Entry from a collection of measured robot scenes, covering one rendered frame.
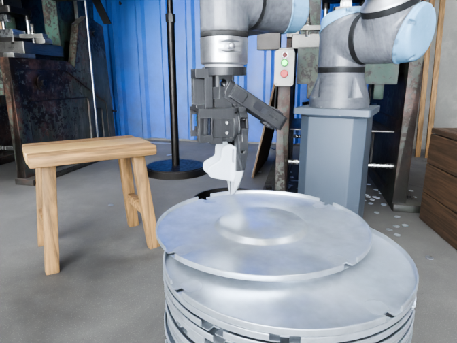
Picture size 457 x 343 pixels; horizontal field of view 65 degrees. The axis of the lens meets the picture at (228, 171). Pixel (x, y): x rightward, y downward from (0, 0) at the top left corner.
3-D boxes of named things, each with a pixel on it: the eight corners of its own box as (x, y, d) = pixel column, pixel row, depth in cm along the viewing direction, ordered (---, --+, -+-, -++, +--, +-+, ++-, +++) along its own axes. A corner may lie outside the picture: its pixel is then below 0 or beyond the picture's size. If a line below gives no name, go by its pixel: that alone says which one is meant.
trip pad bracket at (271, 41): (279, 79, 148) (281, 28, 143) (256, 79, 150) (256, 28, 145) (280, 79, 153) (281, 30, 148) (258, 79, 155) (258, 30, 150)
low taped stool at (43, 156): (138, 222, 135) (132, 134, 127) (162, 247, 115) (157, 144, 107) (35, 244, 117) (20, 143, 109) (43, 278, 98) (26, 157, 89)
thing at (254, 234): (415, 234, 48) (416, 228, 47) (249, 320, 31) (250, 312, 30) (266, 184, 70) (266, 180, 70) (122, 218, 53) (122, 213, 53)
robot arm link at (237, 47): (239, 41, 61) (256, 36, 53) (239, 69, 62) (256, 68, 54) (195, 40, 59) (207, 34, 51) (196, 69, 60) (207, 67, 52)
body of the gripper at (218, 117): (190, 139, 62) (188, 67, 59) (237, 137, 65) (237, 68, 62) (199, 148, 55) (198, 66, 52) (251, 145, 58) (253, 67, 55)
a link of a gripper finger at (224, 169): (205, 196, 61) (205, 143, 59) (238, 193, 63) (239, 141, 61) (209, 201, 59) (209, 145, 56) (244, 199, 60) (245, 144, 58)
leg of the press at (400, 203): (421, 214, 143) (458, -38, 121) (391, 211, 146) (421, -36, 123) (377, 162, 231) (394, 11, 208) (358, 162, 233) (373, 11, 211)
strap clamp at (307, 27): (324, 36, 161) (326, 11, 159) (286, 37, 165) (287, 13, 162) (323, 37, 167) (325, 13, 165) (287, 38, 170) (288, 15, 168)
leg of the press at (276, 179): (286, 204, 154) (296, -29, 131) (260, 203, 156) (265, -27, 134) (293, 159, 241) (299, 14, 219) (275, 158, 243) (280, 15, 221)
